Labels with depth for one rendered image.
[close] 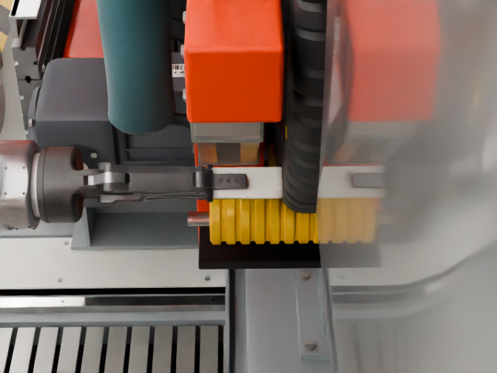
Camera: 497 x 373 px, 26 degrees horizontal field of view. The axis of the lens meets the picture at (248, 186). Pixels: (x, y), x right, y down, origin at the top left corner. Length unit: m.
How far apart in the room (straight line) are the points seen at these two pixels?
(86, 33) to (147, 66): 0.70
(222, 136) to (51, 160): 0.18
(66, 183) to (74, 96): 0.58
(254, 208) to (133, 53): 0.26
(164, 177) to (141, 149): 0.59
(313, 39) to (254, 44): 0.06
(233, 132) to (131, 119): 0.44
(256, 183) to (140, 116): 0.35
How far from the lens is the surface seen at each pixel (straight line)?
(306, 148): 0.91
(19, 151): 1.05
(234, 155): 1.14
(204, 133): 0.95
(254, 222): 1.19
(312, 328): 1.47
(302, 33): 0.84
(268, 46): 0.80
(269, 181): 1.05
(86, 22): 2.06
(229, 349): 1.54
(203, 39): 0.81
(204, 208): 1.28
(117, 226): 1.86
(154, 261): 1.80
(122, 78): 1.35
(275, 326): 1.49
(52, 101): 1.60
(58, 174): 1.04
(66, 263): 1.82
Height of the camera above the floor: 1.31
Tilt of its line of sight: 39 degrees down
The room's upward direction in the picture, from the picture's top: straight up
